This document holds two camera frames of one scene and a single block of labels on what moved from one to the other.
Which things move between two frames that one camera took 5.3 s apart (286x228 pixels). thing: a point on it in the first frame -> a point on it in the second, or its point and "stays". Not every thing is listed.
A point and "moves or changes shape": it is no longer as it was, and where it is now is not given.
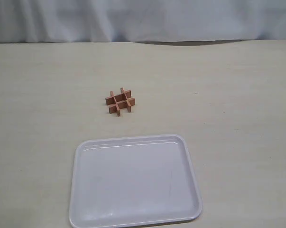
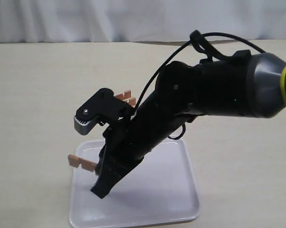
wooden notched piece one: [115, 103] moves or changes shape
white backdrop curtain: [54, 21] stays
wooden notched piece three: [122, 97] stays
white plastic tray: [133, 180] stays
